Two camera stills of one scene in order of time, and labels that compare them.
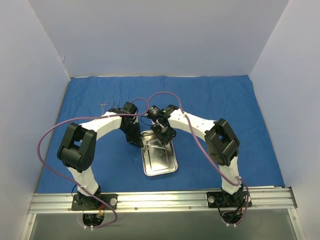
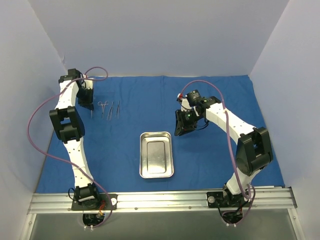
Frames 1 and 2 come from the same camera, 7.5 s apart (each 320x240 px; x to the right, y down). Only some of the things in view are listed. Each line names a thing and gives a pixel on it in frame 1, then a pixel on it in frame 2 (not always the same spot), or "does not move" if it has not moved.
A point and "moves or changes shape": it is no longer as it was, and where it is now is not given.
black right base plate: (218, 199) does not move
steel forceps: (100, 103) does not move
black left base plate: (90, 203) does not move
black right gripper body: (164, 133) to (181, 122)
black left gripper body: (132, 135) to (86, 102)
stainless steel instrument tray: (157, 158) moves or changes shape
